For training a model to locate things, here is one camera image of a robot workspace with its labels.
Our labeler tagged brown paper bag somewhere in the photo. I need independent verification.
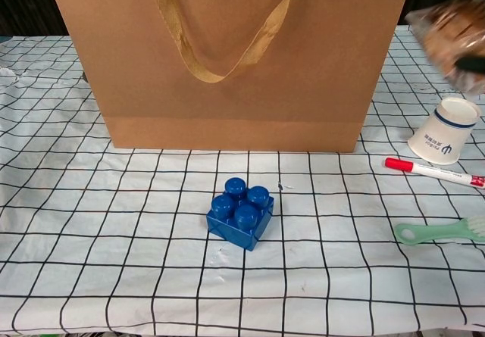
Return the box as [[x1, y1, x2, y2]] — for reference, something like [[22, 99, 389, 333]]
[[44, 0, 415, 153]]

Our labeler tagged packaged round bread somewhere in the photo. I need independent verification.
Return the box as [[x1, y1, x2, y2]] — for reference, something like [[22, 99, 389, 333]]
[[405, 0, 485, 95]]

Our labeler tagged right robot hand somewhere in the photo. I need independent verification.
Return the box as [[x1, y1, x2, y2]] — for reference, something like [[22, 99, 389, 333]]
[[454, 55, 485, 73]]

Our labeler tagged blue building block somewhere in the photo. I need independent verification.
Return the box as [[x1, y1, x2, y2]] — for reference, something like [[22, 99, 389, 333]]
[[206, 176, 276, 253]]

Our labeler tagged green plastic brush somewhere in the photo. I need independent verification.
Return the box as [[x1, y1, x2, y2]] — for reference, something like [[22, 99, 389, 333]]
[[393, 217, 485, 247]]

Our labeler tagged blue checkered tablecloth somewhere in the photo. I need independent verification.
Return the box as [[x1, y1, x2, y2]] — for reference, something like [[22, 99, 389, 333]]
[[0, 24, 485, 334]]

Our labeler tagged white paper cup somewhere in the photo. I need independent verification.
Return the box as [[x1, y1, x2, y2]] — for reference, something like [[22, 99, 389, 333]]
[[408, 96, 483, 164]]

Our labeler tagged red and white marker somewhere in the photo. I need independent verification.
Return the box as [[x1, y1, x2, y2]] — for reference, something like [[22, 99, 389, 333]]
[[384, 157, 485, 189]]

